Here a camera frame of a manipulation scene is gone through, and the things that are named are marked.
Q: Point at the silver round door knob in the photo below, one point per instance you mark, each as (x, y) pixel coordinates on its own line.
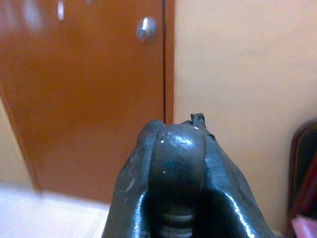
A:
(146, 29)

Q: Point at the pink object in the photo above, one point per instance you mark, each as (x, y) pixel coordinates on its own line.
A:
(305, 226)

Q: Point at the brown wooden door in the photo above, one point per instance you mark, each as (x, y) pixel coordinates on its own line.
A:
(86, 99)

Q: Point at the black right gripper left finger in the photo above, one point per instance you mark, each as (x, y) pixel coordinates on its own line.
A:
(131, 173)

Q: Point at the brown wooden door frame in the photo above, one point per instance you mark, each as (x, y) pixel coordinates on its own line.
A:
(170, 62)

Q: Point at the dark wooden furniture piece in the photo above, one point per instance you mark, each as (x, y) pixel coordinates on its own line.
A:
(303, 168)

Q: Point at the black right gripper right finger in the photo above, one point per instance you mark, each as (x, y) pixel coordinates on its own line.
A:
(230, 183)

